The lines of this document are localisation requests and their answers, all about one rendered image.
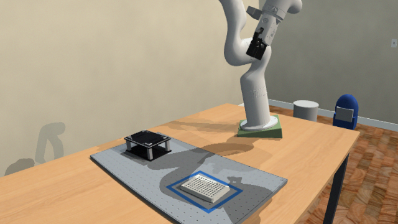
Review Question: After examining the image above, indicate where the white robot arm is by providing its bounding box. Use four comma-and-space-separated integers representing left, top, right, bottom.
219, 0, 302, 131

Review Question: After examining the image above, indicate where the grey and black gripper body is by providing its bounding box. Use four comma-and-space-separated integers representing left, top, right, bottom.
255, 12, 281, 46

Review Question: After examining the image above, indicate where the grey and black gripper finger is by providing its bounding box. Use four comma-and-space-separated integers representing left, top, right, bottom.
255, 42, 267, 60
246, 27, 264, 57

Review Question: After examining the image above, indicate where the blue tape outline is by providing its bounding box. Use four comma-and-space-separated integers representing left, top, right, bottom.
166, 170, 243, 213

